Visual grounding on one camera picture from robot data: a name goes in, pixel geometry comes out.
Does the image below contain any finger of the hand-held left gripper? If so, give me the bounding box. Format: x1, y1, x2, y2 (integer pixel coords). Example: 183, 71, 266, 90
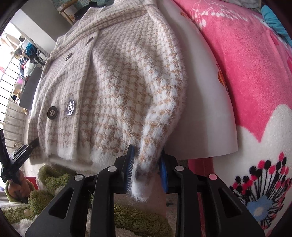
10, 139, 39, 168

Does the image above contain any teal blanket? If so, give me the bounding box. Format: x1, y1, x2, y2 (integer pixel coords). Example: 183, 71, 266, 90
261, 5, 292, 46

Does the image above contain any beige white houndstooth coat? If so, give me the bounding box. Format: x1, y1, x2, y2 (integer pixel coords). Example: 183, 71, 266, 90
27, 0, 189, 202

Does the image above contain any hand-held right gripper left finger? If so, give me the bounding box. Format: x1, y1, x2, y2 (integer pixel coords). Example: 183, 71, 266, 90
25, 145, 135, 237

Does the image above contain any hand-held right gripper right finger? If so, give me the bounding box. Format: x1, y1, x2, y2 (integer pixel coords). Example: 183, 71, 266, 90
158, 149, 266, 237

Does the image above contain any metal balcony railing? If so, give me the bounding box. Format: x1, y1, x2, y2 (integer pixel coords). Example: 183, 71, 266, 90
0, 55, 30, 146

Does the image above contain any wooden chair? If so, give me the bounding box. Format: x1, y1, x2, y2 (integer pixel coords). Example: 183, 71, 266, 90
57, 0, 80, 23

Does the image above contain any balloon print bed sheet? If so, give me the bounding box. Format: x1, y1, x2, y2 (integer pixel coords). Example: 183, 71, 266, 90
157, 0, 239, 160

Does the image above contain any pink floral fleece blanket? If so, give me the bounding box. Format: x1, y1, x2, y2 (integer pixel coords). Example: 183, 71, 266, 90
171, 0, 292, 237

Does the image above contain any person's left hand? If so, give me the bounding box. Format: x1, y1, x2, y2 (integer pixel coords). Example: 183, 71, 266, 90
7, 170, 34, 204

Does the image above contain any dark board leaning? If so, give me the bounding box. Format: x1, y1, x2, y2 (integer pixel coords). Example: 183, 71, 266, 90
18, 67, 44, 110

